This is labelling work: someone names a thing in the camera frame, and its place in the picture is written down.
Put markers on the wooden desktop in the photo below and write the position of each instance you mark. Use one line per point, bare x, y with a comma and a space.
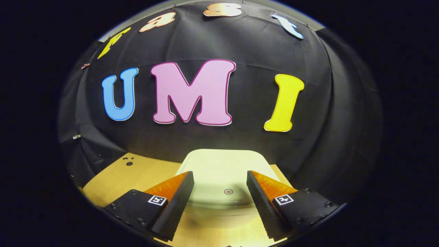
137, 175

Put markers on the black backdrop cloth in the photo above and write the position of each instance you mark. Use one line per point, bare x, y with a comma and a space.
247, 48

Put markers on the silver metal clip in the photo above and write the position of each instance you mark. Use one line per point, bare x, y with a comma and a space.
76, 137

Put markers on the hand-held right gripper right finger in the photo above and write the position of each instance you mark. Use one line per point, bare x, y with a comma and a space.
264, 206

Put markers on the pale green desktop garbage bin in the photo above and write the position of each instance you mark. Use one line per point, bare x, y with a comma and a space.
219, 171

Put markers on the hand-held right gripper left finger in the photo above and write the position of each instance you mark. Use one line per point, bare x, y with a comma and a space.
175, 209

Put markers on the copper coloured clip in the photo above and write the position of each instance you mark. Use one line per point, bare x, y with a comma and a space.
85, 66

